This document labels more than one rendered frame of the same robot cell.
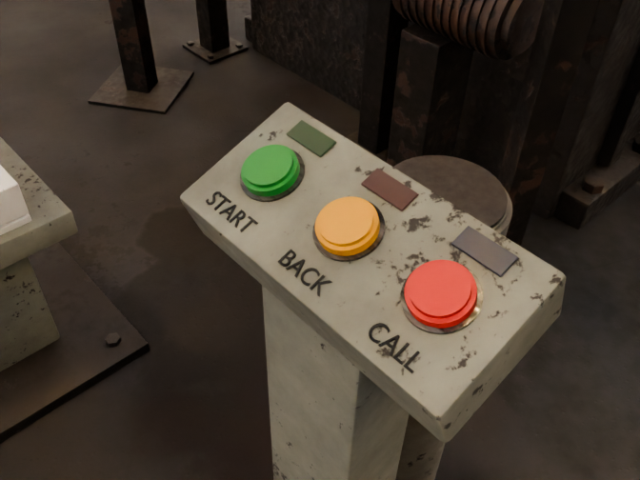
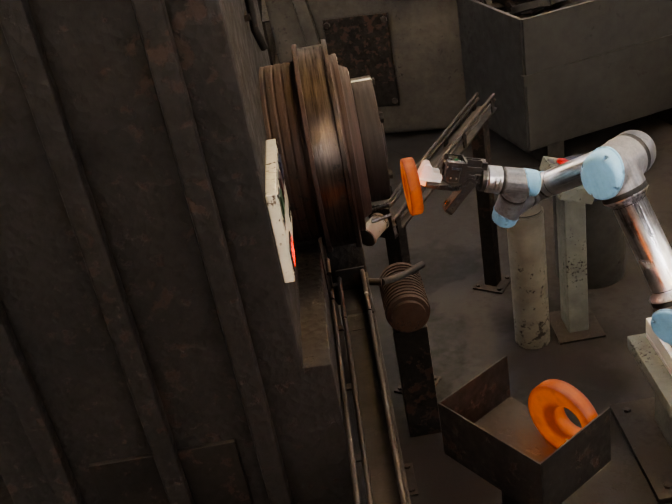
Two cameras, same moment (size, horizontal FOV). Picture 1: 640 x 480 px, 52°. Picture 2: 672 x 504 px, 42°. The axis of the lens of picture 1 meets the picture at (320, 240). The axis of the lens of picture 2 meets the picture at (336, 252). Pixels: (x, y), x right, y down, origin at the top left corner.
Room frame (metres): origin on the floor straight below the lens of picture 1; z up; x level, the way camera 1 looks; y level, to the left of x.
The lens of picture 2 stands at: (2.63, 1.21, 1.88)
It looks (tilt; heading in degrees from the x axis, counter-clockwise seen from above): 29 degrees down; 225
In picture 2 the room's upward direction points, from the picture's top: 11 degrees counter-clockwise
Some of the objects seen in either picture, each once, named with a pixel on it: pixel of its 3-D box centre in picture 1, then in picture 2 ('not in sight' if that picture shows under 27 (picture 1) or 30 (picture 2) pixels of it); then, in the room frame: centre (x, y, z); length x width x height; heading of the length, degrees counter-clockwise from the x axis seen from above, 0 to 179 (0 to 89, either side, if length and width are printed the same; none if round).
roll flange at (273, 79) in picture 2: not in sight; (293, 152); (1.36, -0.14, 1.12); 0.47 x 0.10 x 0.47; 44
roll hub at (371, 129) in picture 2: not in sight; (371, 138); (1.24, -0.01, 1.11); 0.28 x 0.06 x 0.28; 44
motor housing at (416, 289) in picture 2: (446, 112); (412, 351); (0.97, -0.21, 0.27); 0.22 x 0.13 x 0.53; 44
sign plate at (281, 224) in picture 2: not in sight; (280, 207); (1.62, 0.08, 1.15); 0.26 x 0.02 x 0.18; 44
